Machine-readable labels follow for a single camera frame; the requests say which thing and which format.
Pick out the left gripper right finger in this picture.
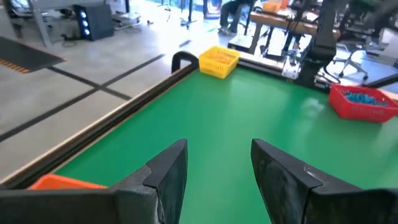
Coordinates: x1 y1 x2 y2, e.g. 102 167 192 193
251 139 398 224

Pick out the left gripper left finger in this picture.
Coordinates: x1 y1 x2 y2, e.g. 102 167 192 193
0 139 188 224

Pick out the blue rubber band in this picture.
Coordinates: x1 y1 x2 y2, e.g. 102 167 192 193
343 91 374 105
363 95 390 108

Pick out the orange plastic basket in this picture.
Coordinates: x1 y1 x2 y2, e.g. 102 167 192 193
29 174 108 190

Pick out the red plastic basket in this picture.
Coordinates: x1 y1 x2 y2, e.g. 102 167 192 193
328 83 398 124

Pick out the green table mat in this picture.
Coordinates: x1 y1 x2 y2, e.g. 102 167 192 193
54 67 398 224

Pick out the grey office chair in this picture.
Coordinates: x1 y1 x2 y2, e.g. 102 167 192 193
323 29 371 82

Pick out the light wooden table board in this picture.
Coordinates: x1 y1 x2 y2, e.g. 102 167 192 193
238 51 300 72

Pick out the yellow plastic basket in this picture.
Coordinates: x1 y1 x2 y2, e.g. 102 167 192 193
198 45 241 80

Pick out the wooden top desk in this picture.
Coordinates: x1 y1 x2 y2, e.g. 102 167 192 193
249 11 342 56

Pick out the black striped floor mat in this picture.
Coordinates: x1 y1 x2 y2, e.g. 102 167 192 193
0 35 65 75

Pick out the black floor equipment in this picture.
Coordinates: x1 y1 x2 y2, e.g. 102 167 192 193
73 2 115 42

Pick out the orange box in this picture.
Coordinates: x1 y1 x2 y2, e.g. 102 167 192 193
262 0 290 13

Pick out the grey metal table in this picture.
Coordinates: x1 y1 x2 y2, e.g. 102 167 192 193
6 0 108 48

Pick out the person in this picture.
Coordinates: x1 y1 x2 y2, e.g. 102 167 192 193
218 0 251 34

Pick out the black aluminium table frame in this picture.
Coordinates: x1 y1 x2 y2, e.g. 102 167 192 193
0 57 398 190

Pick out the black curved handle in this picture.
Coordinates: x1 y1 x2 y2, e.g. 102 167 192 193
171 50 200 74

